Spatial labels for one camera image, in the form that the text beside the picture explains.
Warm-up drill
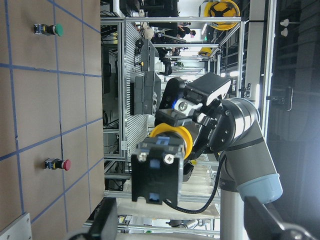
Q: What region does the aluminium frame rack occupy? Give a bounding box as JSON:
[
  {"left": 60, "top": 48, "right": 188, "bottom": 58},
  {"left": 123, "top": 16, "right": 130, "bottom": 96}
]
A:
[{"left": 104, "top": 19, "right": 257, "bottom": 205}]

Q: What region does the small yellow hard hat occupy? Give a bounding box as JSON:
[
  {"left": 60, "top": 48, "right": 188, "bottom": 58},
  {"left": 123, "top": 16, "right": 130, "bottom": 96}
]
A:
[{"left": 198, "top": 47, "right": 213, "bottom": 57}]

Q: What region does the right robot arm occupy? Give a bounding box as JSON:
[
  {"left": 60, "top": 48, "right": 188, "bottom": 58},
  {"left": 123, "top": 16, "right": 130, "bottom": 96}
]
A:
[{"left": 151, "top": 72, "right": 283, "bottom": 240}]

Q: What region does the red push button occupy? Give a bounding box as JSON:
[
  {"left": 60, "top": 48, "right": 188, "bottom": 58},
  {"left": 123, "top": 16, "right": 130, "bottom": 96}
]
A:
[{"left": 44, "top": 158, "right": 71, "bottom": 171}]

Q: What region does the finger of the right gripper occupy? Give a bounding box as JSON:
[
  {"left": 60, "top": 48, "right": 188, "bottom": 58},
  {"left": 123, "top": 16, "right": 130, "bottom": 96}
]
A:
[
  {"left": 154, "top": 108, "right": 193, "bottom": 127},
  {"left": 183, "top": 72, "right": 232, "bottom": 106}
]

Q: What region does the green push button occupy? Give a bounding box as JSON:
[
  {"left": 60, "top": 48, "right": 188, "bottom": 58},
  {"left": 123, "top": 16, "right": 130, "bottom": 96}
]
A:
[{"left": 33, "top": 23, "right": 64, "bottom": 37}]

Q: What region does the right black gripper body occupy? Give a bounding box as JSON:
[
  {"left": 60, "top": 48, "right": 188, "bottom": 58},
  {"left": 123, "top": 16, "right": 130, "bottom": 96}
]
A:
[{"left": 189, "top": 99, "right": 236, "bottom": 160}]

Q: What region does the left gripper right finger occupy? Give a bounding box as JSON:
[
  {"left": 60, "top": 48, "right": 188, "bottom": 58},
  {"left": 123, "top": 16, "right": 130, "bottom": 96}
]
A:
[{"left": 243, "top": 196, "right": 316, "bottom": 240}]

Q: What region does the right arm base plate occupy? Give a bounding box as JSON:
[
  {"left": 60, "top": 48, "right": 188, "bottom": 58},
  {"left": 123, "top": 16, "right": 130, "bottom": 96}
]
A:
[{"left": 0, "top": 212, "right": 33, "bottom": 240}]

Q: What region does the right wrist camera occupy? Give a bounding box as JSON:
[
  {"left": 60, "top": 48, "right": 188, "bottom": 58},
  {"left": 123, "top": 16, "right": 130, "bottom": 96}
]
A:
[{"left": 158, "top": 77, "right": 186, "bottom": 110}]

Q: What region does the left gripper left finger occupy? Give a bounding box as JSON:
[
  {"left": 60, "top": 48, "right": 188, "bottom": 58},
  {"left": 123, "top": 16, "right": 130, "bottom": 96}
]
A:
[{"left": 66, "top": 197, "right": 118, "bottom": 240}]

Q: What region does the large yellow hard hat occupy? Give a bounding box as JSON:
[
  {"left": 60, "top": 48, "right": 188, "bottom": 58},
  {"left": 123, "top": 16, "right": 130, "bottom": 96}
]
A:
[{"left": 203, "top": 0, "right": 241, "bottom": 31}]

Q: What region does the yellow push button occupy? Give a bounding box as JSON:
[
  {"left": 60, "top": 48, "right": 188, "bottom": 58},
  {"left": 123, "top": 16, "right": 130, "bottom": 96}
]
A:
[{"left": 130, "top": 123, "right": 193, "bottom": 207}]

